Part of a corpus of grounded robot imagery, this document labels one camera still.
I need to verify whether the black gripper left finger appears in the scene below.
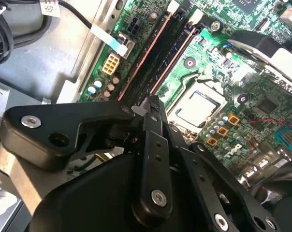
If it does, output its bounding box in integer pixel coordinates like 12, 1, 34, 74
0, 94, 174, 222

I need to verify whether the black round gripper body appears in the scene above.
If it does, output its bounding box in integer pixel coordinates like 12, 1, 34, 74
27, 154, 209, 232

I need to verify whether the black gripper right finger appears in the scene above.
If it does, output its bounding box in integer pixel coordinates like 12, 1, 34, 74
155, 96, 281, 232

